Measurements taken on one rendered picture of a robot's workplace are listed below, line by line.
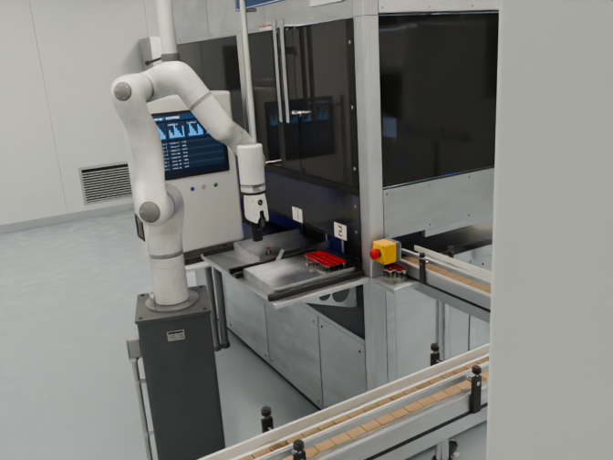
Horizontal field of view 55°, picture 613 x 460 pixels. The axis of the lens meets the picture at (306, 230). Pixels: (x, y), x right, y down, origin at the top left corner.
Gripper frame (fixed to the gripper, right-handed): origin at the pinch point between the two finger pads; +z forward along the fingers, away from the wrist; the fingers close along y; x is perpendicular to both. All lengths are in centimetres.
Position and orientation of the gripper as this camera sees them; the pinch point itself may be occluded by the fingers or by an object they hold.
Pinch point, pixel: (257, 235)
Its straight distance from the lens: 204.9
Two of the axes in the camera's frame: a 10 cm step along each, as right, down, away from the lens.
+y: -5.1, -2.1, 8.3
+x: -8.6, 2.0, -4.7
